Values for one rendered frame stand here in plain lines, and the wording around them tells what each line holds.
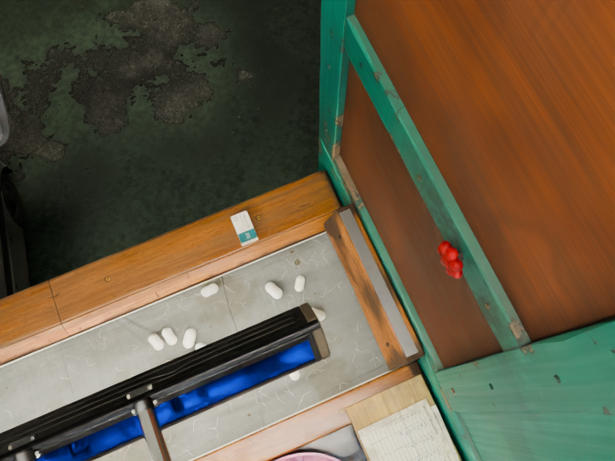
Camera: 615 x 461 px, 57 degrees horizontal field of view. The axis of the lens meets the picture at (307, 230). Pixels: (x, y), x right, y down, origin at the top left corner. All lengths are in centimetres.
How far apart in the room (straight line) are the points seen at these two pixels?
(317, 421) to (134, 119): 143
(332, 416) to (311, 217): 38
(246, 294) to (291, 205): 20
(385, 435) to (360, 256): 32
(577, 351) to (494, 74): 23
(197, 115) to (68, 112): 47
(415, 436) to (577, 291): 64
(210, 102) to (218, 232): 107
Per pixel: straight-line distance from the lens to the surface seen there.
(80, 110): 228
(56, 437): 79
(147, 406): 75
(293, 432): 108
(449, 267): 63
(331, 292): 112
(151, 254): 116
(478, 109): 51
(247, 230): 111
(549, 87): 42
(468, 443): 104
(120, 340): 117
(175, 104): 218
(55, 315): 120
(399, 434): 108
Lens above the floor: 184
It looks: 73 degrees down
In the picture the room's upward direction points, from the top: 2 degrees counter-clockwise
